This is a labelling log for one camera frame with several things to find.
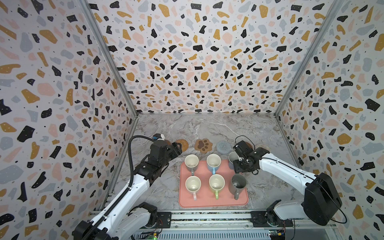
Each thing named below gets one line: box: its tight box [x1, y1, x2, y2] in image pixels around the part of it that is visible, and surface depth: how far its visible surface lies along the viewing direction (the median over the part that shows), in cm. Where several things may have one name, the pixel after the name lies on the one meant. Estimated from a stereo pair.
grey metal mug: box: [231, 173, 247, 200], surface depth 78 cm
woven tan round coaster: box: [175, 139, 189, 152], surface depth 105 cm
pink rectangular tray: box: [179, 160, 249, 208], surface depth 82 cm
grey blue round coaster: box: [216, 140, 232, 154], surface depth 105 cm
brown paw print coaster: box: [194, 138, 213, 154], surface depth 105 cm
